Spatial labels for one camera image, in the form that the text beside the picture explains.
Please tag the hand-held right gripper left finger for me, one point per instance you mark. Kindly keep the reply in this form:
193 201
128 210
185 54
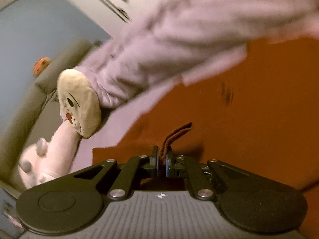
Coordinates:
156 164

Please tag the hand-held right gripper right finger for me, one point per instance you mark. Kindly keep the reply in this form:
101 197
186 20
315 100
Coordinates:
169 164

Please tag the rust brown knit garment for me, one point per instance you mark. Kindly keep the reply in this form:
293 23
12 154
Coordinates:
236 129

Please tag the pink plush toy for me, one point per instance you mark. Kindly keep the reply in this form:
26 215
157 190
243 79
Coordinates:
62 149

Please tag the lilac fleece blanket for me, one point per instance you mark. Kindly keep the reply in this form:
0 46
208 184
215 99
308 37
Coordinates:
187 29

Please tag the orange round toy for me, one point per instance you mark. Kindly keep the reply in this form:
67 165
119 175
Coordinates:
41 66

